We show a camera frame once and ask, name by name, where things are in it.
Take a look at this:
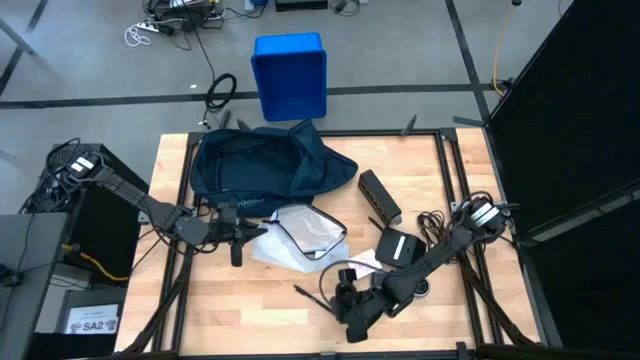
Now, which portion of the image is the black network switch box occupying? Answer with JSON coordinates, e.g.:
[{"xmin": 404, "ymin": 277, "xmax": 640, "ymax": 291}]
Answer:
[{"xmin": 357, "ymin": 168, "xmax": 404, "ymax": 227}]

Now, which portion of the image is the blue plastic bin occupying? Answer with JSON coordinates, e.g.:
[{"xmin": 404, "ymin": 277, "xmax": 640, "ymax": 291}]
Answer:
[{"xmin": 249, "ymin": 32, "xmax": 329, "ymax": 123}]

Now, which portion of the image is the black cable bundle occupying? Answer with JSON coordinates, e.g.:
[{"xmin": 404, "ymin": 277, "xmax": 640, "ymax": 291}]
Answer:
[{"xmin": 415, "ymin": 209, "xmax": 451, "ymax": 251}]

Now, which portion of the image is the black cable tangle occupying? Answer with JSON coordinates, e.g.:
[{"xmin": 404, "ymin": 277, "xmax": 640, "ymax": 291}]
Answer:
[{"xmin": 19, "ymin": 137, "xmax": 84, "ymax": 216}]

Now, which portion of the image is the black box white stripe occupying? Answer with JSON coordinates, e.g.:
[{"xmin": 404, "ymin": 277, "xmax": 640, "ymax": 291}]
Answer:
[{"xmin": 374, "ymin": 227, "xmax": 427, "ymax": 270}]

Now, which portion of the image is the yellow cable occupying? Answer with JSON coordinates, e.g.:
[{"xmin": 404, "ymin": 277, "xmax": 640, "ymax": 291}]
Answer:
[
  {"xmin": 492, "ymin": 3, "xmax": 517, "ymax": 97},
  {"xmin": 59, "ymin": 243, "xmax": 130, "ymax": 283}
]

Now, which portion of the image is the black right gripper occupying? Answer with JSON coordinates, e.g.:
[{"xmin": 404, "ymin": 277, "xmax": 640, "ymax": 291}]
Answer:
[{"xmin": 329, "ymin": 268, "xmax": 399, "ymax": 345}]

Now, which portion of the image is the flat black device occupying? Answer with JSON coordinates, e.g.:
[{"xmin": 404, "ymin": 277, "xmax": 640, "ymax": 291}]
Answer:
[{"xmin": 274, "ymin": 0, "xmax": 330, "ymax": 12}]

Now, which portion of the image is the grey desk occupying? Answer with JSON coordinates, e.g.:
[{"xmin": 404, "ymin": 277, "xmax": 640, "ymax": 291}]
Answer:
[{"xmin": 0, "ymin": 212, "xmax": 69, "ymax": 360}]

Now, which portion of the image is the pinkish white card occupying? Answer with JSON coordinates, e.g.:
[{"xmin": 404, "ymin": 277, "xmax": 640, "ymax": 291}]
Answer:
[{"xmin": 348, "ymin": 248, "xmax": 384, "ymax": 280}]

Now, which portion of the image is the black curtain partition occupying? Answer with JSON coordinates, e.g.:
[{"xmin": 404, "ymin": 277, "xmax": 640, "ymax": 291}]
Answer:
[{"xmin": 487, "ymin": 0, "xmax": 640, "ymax": 360}]

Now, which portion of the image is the navy blue backpack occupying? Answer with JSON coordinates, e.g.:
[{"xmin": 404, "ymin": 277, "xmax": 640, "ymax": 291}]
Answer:
[{"xmin": 188, "ymin": 118, "xmax": 360, "ymax": 219}]

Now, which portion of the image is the clear mesh zipper pouch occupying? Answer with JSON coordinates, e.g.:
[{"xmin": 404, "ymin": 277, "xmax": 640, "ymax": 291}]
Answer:
[{"xmin": 249, "ymin": 202, "xmax": 351, "ymax": 275}]

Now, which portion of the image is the white paper sign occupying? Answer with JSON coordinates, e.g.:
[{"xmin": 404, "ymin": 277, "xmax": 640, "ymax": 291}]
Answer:
[{"xmin": 64, "ymin": 303, "xmax": 120, "ymax": 335}]

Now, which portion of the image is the power strip with cables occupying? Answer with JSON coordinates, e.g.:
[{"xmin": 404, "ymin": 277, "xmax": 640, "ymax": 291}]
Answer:
[{"xmin": 142, "ymin": 0, "xmax": 226, "ymax": 37}]

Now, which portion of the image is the thin black pen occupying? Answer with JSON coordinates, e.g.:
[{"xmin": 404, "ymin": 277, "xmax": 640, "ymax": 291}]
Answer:
[{"xmin": 292, "ymin": 284, "xmax": 335, "ymax": 315}]

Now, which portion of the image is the coiled black cable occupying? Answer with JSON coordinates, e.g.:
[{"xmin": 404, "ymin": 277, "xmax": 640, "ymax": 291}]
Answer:
[{"xmin": 201, "ymin": 73, "xmax": 239, "ymax": 127}]

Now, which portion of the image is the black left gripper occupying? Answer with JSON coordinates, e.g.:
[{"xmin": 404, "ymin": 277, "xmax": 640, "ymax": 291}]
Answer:
[{"xmin": 209, "ymin": 200, "xmax": 269, "ymax": 268}]

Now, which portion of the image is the black computer tower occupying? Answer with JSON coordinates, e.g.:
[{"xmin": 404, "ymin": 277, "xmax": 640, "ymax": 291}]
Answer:
[{"xmin": 29, "ymin": 143, "xmax": 149, "ymax": 281}]

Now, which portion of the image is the white cable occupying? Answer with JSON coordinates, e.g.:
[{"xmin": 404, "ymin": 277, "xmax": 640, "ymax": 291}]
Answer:
[{"xmin": 123, "ymin": 22, "xmax": 154, "ymax": 49}]

